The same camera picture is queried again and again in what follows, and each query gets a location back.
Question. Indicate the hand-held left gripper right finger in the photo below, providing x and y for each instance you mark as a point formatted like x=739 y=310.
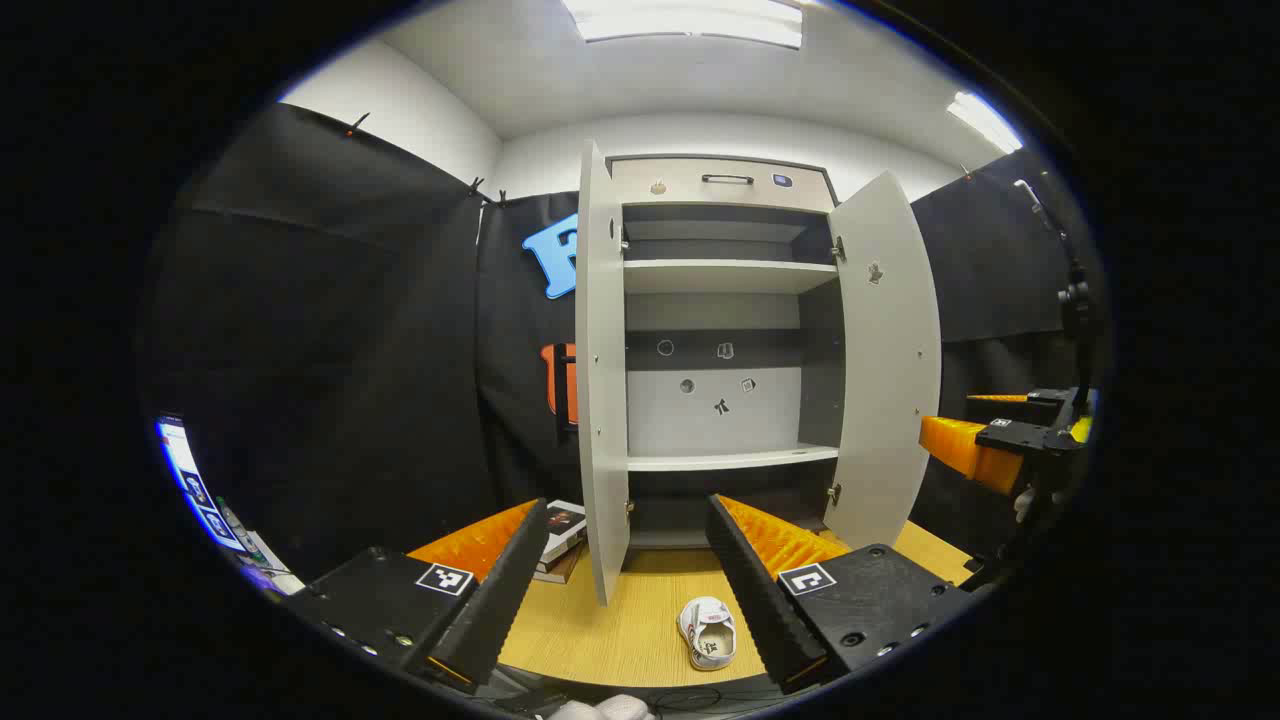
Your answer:
x=750 y=590

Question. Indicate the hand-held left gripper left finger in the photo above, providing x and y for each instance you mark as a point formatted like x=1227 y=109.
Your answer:
x=500 y=590

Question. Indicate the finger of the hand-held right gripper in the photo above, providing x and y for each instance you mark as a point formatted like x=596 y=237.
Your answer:
x=1055 y=398
x=1030 y=437

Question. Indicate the white shoe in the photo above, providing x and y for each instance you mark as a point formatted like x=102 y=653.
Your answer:
x=708 y=635

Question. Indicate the grey shoe cabinet door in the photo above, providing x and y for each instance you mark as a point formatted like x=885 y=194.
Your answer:
x=600 y=400
x=885 y=350

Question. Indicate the grey shoe cabinet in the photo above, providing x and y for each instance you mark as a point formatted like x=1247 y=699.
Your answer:
x=660 y=420

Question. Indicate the white cabinet shelf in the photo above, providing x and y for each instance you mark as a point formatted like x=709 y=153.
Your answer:
x=730 y=275
x=730 y=458

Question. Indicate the grey cabinet drawer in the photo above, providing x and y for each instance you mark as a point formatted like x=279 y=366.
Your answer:
x=700 y=198

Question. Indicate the brown book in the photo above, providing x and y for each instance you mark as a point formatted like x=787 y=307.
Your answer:
x=555 y=572

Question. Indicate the grey photo cover book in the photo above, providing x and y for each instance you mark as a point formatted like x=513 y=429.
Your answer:
x=565 y=525

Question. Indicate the black metal stand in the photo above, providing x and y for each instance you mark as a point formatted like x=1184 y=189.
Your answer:
x=1075 y=295

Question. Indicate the clear plastic bottle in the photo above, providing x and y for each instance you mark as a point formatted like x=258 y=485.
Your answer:
x=232 y=520

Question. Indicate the ceiling light panel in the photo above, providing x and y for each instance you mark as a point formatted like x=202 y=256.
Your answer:
x=690 y=20
x=985 y=122

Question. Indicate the black backdrop cloth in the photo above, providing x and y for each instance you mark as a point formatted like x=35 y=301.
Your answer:
x=330 y=350

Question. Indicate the computer monitor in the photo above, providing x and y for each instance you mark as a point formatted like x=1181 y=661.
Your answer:
x=195 y=490

